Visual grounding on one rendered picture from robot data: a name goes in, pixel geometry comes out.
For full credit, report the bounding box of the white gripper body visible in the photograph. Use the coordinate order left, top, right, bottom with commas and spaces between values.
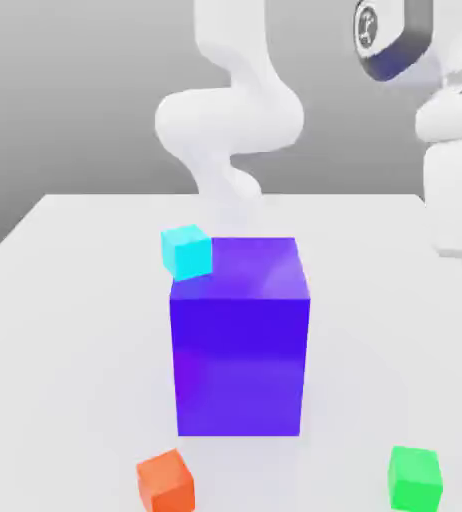
414, 92, 462, 260

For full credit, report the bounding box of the small green cube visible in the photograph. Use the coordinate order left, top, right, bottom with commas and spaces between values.
386, 444, 445, 512

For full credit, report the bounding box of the small cyan cube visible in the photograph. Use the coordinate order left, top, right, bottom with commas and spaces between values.
159, 223, 214, 283

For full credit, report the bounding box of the small orange cube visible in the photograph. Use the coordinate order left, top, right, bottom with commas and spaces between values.
135, 447, 197, 512

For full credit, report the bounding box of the large purple box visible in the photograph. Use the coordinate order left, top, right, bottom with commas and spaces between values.
168, 236, 312, 438

